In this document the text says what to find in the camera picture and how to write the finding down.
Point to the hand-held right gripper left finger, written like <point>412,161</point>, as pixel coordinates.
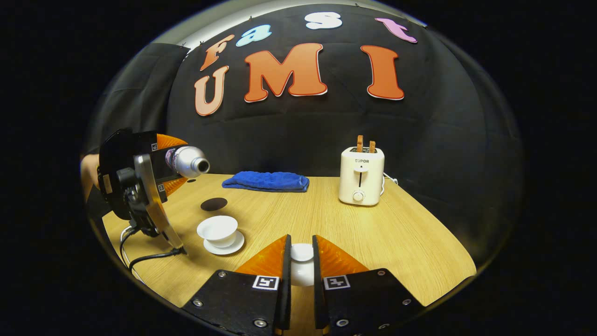
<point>286,298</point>

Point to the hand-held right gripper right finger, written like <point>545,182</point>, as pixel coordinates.
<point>318,298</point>

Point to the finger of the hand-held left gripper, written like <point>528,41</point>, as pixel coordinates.
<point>172,185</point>
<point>168,141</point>

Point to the white teacup lid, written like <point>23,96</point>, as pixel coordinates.
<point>302,273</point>

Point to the silver water bottle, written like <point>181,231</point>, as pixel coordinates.
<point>191,161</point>

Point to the dark round coaster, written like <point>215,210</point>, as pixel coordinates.
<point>214,204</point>

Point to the white teacup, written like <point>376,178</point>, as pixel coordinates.
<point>217,226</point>

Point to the white saucer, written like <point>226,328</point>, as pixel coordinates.
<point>235,245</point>

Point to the blue towel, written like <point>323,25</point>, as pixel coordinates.
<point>266,182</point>

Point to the white toaster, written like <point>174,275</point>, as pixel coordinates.
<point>361,179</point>

